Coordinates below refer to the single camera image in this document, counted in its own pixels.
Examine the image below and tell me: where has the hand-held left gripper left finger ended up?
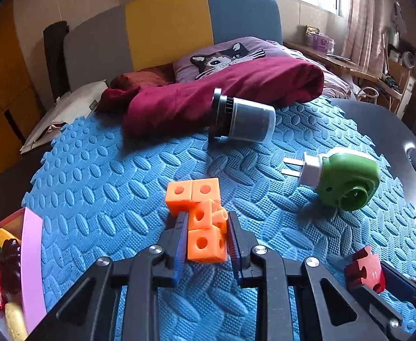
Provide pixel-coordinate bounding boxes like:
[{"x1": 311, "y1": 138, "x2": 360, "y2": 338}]
[{"x1": 27, "y1": 211, "x2": 191, "y2": 341}]

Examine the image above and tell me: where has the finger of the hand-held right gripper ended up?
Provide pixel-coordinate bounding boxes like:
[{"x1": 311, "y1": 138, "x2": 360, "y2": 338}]
[
  {"x1": 380, "y1": 261, "x2": 416, "y2": 315},
  {"x1": 350, "y1": 286, "x2": 416, "y2": 341}
]

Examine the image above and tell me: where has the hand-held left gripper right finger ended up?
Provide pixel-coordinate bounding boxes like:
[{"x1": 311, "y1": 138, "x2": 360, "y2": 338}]
[{"x1": 227, "y1": 211, "x2": 393, "y2": 341}]

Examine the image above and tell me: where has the orange cube block toy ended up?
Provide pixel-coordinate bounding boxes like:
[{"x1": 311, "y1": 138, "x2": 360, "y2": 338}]
[{"x1": 165, "y1": 178, "x2": 229, "y2": 264}]

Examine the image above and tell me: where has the red puzzle piece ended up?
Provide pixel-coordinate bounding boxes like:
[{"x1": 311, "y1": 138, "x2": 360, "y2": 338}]
[{"x1": 345, "y1": 246, "x2": 386, "y2": 294}]

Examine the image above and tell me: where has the pink storage box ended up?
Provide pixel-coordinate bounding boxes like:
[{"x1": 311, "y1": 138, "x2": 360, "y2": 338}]
[{"x1": 0, "y1": 208, "x2": 48, "y2": 341}]

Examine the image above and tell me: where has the blue foam mat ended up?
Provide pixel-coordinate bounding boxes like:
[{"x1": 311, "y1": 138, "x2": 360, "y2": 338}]
[{"x1": 22, "y1": 96, "x2": 416, "y2": 341}]

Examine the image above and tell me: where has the green plug-in device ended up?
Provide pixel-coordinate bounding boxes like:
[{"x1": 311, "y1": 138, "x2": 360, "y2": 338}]
[{"x1": 282, "y1": 147, "x2": 381, "y2": 212}]

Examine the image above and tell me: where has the grey jar with black lid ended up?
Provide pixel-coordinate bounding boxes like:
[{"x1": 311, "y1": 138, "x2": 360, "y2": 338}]
[{"x1": 209, "y1": 87, "x2": 277, "y2": 145}]

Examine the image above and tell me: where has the maroon blanket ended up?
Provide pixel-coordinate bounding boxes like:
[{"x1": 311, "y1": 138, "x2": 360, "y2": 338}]
[{"x1": 98, "y1": 56, "x2": 325, "y2": 137}]

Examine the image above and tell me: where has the dark brown toy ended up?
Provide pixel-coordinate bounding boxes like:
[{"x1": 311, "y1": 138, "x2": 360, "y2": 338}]
[{"x1": 0, "y1": 238, "x2": 23, "y2": 295}]

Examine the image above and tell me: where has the yellow toy piece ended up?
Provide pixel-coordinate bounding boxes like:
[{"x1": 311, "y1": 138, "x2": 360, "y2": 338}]
[{"x1": 0, "y1": 228, "x2": 22, "y2": 243}]

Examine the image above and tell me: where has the red-brown cushion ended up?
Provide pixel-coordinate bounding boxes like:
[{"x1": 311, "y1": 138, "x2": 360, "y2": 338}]
[{"x1": 110, "y1": 66, "x2": 175, "y2": 90}]

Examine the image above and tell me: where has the white paper bag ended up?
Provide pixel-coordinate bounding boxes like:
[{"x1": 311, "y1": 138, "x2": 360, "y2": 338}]
[{"x1": 20, "y1": 80, "x2": 108, "y2": 154}]

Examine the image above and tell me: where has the purple cat print pillow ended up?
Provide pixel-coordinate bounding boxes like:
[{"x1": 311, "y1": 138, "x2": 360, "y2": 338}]
[{"x1": 172, "y1": 36, "x2": 290, "y2": 83}]

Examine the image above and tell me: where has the wooden side desk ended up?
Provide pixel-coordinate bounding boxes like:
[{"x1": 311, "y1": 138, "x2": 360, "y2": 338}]
[{"x1": 284, "y1": 41, "x2": 379, "y2": 83}]

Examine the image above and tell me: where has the grey yellow blue headboard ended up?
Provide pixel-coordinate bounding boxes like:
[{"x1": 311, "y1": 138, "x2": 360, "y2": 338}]
[{"x1": 63, "y1": 0, "x2": 284, "y2": 95}]

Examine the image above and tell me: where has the pink box on desk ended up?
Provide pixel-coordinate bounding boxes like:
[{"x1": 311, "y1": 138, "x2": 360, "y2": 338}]
[{"x1": 305, "y1": 25, "x2": 336, "y2": 55}]

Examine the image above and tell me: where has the yellow wardrobe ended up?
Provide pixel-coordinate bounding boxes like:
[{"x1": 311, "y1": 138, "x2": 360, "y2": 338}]
[{"x1": 0, "y1": 3, "x2": 49, "y2": 190}]

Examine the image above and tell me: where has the pink curtain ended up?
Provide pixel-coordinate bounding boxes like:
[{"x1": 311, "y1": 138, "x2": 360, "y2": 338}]
[{"x1": 343, "y1": 0, "x2": 382, "y2": 69}]

